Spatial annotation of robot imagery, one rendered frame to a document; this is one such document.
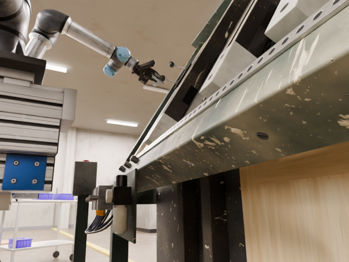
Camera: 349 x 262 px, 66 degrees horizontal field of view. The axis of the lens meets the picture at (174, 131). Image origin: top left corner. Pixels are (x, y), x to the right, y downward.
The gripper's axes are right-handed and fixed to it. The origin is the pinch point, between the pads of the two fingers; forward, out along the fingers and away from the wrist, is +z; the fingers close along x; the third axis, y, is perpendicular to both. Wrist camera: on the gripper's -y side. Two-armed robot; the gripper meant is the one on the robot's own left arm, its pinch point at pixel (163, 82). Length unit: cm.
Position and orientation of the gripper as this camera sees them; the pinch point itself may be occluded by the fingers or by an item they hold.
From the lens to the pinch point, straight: 172.6
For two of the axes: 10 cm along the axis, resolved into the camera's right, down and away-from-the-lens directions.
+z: 8.2, 5.5, 1.6
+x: -3.1, 6.5, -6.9
